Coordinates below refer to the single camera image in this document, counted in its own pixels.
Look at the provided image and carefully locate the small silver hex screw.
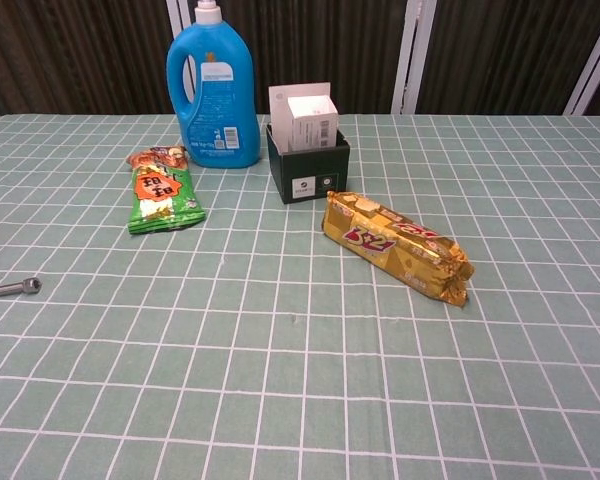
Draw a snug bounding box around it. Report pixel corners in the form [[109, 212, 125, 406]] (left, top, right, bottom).
[[0, 276, 44, 299]]

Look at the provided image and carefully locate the black open cardboard box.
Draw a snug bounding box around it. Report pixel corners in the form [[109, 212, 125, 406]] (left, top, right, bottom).
[[265, 122, 351, 205]]

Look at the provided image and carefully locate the golden biscuit pack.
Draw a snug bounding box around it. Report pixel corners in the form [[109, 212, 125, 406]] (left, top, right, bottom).
[[321, 190, 476, 310]]

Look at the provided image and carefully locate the small white barcode carton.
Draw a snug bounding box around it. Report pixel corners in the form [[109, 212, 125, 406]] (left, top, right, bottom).
[[286, 94, 340, 151]]

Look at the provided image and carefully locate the green white checked tablecloth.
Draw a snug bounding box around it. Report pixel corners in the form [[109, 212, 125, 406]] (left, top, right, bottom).
[[0, 113, 600, 480]]

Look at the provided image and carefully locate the green orange snack bag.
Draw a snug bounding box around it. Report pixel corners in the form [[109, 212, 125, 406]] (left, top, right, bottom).
[[125, 145, 207, 236]]

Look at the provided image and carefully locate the blue detergent pump bottle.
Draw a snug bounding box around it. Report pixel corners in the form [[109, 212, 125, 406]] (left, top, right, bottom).
[[165, 0, 261, 170]]

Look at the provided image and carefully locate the white partition frame post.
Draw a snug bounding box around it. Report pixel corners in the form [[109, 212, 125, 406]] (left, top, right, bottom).
[[165, 0, 197, 47], [392, 0, 439, 115], [564, 0, 600, 117]]

